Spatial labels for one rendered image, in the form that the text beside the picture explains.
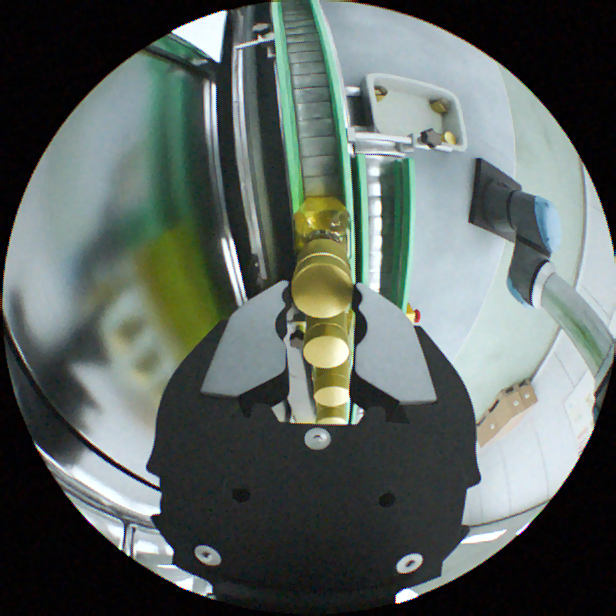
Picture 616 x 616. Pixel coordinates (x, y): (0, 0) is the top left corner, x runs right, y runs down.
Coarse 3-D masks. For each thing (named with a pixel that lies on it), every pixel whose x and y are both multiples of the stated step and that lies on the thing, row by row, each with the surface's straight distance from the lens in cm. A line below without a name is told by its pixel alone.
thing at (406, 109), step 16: (368, 80) 51; (384, 80) 54; (400, 80) 54; (416, 80) 56; (400, 96) 60; (416, 96) 62; (432, 96) 62; (448, 96) 60; (384, 112) 56; (400, 112) 58; (416, 112) 59; (432, 112) 62; (448, 112) 61; (384, 128) 55; (400, 128) 56; (416, 128) 58; (448, 128) 61; (464, 128) 57; (448, 144) 53; (464, 144) 56
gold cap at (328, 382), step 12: (348, 360) 23; (324, 372) 21; (336, 372) 20; (348, 372) 22; (324, 384) 20; (336, 384) 20; (348, 384) 21; (324, 396) 21; (336, 396) 21; (348, 396) 21
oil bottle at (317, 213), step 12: (312, 204) 27; (324, 204) 26; (336, 204) 26; (300, 216) 20; (312, 216) 20; (324, 216) 20; (336, 216) 20; (348, 216) 21; (300, 228) 19; (312, 228) 19; (324, 228) 19; (336, 228) 19; (348, 228) 20; (300, 240) 20; (348, 240) 20; (348, 252) 20
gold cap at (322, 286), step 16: (320, 240) 15; (304, 256) 13; (320, 256) 12; (336, 256) 13; (304, 272) 11; (320, 272) 11; (336, 272) 11; (304, 288) 12; (320, 288) 12; (336, 288) 12; (352, 288) 12; (304, 304) 12; (320, 304) 12; (336, 304) 12
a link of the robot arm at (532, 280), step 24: (528, 264) 54; (552, 264) 56; (528, 288) 54; (552, 288) 51; (552, 312) 51; (576, 312) 48; (576, 336) 48; (600, 336) 46; (600, 360) 45; (600, 384) 44; (600, 408) 46
